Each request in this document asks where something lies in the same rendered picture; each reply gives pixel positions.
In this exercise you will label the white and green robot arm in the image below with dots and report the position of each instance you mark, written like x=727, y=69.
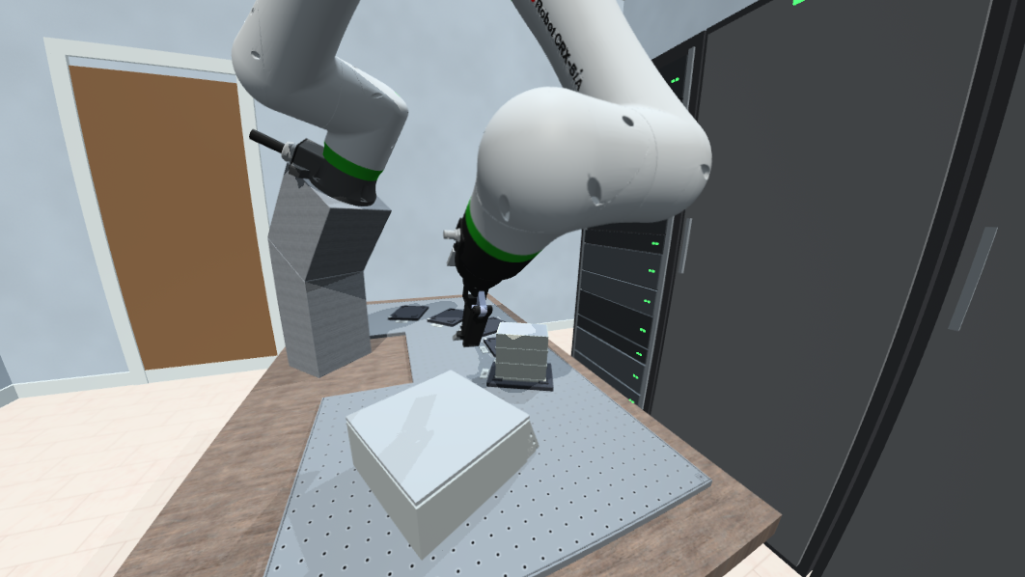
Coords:
x=551, y=161

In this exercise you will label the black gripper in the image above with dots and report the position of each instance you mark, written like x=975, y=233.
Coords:
x=471, y=333

